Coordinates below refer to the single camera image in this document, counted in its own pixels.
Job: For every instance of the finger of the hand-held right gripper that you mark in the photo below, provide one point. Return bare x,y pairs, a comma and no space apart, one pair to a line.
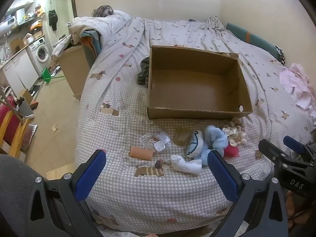
295,144
271,153

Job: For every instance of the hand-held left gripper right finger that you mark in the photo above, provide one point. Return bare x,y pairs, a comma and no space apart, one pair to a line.
222,175

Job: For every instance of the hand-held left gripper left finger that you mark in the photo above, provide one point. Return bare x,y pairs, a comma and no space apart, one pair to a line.
90,175

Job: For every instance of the blue and white plush toy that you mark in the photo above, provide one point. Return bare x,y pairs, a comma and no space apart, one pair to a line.
197,144

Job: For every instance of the cream ruffled scrunchie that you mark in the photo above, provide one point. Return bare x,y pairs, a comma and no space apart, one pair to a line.
234,135

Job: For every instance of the clear plastic bag with parts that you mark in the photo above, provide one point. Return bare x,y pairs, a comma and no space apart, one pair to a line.
155,142

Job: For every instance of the cardboard box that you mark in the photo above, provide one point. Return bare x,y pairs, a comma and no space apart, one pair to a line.
192,88

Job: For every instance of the red soft toy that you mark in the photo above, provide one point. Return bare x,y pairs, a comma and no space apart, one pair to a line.
230,151

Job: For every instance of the person's right hand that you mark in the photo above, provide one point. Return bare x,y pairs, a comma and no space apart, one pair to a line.
296,202

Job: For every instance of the white sock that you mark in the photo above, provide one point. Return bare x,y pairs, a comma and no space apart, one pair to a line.
184,165

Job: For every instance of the brown fuzzy plush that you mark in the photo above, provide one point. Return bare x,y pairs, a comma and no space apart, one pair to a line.
237,123

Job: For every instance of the peach rolled sock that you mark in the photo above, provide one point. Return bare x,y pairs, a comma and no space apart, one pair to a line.
140,153

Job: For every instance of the pink clothes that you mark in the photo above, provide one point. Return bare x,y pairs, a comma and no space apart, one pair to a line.
298,84

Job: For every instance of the checkered dog print bed sheet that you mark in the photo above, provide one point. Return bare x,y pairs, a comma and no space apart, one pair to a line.
123,118

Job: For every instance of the yellow wooden chair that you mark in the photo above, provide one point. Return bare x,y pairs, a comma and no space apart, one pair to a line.
12,128

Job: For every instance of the black and white patterned cloth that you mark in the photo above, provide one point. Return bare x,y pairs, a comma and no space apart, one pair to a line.
280,54

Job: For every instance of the grey bin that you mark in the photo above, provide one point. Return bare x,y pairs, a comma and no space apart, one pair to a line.
26,108

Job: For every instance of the green dustpan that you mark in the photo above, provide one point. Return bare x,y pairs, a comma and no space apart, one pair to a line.
45,74

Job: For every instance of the teal pillow with orange stripe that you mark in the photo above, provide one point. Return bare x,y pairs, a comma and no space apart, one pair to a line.
256,40

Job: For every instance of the dark striped cloth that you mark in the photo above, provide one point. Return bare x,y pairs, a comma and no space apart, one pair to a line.
143,72

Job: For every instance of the white kitchen cabinets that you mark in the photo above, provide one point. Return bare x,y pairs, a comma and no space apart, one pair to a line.
17,74

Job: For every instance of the teal and orange blanket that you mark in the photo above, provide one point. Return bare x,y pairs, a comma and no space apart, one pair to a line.
91,47

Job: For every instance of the grey white cloth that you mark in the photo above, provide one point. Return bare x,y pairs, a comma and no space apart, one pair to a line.
60,47

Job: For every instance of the white washing machine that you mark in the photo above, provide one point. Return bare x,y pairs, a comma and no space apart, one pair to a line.
39,53

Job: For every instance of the folded white printed quilt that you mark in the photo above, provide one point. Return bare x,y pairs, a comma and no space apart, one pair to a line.
98,23

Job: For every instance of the black hanging garment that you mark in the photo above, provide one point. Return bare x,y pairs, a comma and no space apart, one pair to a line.
53,18

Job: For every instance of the striped brown plush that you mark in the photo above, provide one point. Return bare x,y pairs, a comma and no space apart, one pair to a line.
103,10

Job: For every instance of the dark door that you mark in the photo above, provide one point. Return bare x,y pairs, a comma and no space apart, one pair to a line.
73,2

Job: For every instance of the cluttered wall shelf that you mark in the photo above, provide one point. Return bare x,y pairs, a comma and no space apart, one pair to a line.
32,14

